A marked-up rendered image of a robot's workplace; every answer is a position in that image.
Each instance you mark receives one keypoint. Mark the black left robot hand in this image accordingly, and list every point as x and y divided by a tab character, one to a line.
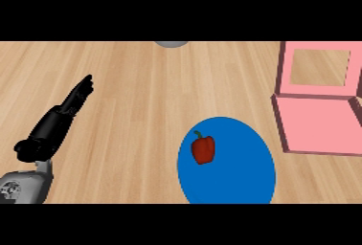
51	127

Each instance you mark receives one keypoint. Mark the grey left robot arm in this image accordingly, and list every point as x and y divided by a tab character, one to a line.
25	188

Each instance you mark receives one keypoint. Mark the blue plate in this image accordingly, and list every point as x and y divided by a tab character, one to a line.
230	178

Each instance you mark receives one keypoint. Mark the pink cardboard box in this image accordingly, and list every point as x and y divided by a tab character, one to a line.
320	127

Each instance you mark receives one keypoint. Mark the red bell pepper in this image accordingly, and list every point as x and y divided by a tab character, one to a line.
204	150

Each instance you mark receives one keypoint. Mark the grey round object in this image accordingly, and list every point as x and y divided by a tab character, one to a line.
171	43

